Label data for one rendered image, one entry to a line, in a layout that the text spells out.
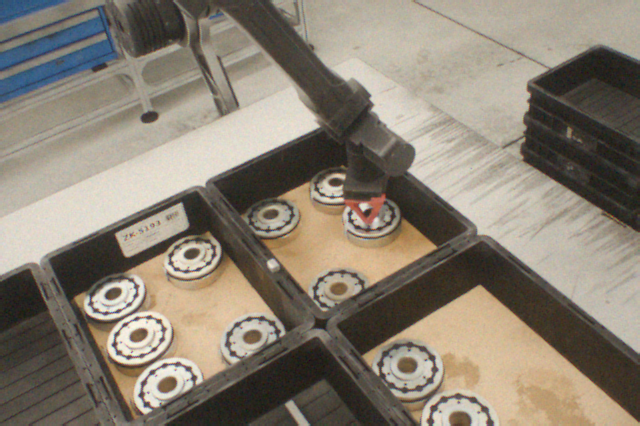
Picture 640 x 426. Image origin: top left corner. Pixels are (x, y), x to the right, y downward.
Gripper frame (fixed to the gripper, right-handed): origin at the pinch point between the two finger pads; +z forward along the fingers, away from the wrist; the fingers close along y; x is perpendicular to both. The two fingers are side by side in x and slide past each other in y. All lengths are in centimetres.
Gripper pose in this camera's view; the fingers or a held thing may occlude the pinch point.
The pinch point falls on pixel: (370, 210)
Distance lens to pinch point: 124.3
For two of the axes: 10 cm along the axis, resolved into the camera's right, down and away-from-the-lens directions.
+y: 2.1, -6.9, 6.9
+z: 1.2, 7.2, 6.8
